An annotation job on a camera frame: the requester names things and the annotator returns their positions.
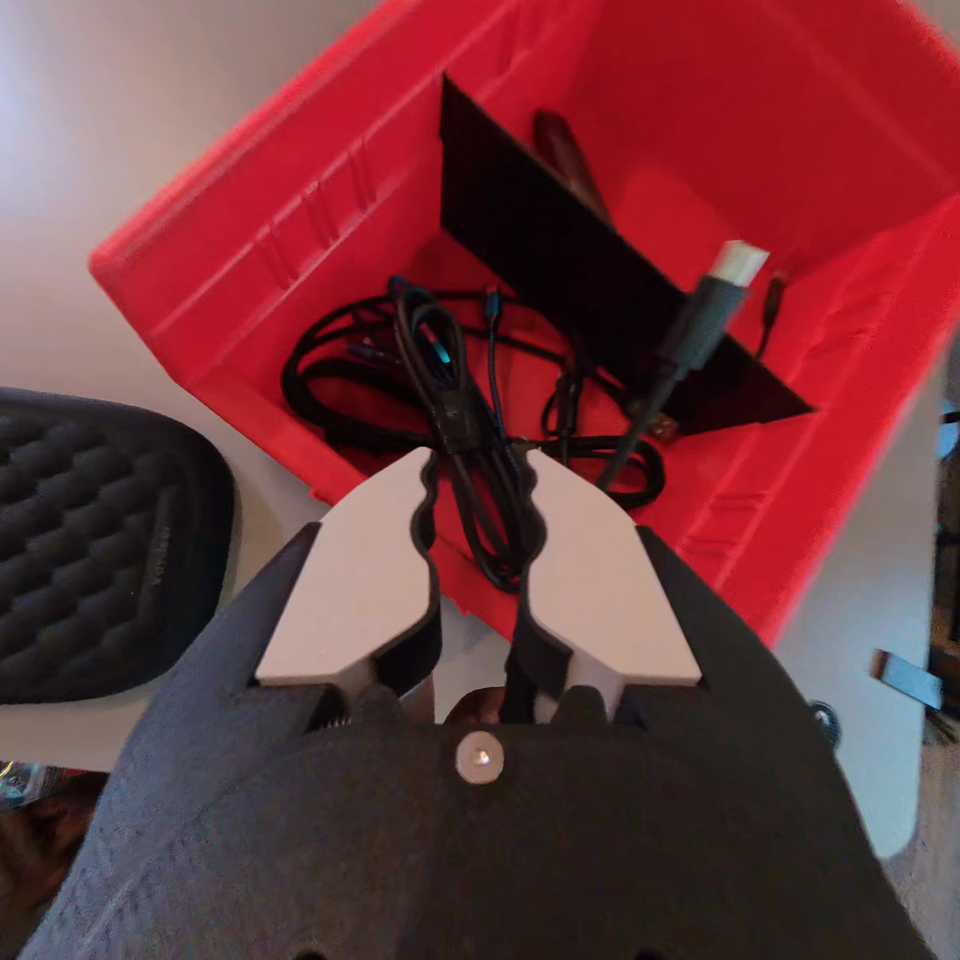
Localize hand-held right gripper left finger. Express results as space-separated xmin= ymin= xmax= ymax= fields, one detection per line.
xmin=255 ymin=447 xmax=445 ymax=721

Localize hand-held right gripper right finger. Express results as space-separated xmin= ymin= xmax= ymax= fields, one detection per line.
xmin=504 ymin=447 xmax=704 ymax=723

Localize black usb-c cable with tie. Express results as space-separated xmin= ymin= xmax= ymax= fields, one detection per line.
xmin=388 ymin=240 xmax=771 ymax=595

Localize black cables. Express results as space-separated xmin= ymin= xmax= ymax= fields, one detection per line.
xmin=341 ymin=277 xmax=519 ymax=451

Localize red plastic bin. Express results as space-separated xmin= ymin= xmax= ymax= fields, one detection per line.
xmin=88 ymin=0 xmax=960 ymax=646

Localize black mesh pad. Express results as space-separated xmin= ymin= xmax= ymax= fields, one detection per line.
xmin=0 ymin=387 xmax=240 ymax=705

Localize black bin divider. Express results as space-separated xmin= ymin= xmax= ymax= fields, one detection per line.
xmin=438 ymin=72 xmax=815 ymax=436

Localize black coiled cable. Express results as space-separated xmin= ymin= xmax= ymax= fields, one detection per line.
xmin=281 ymin=292 xmax=451 ymax=460

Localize thin black cable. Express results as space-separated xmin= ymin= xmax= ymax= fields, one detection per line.
xmin=753 ymin=271 xmax=790 ymax=361

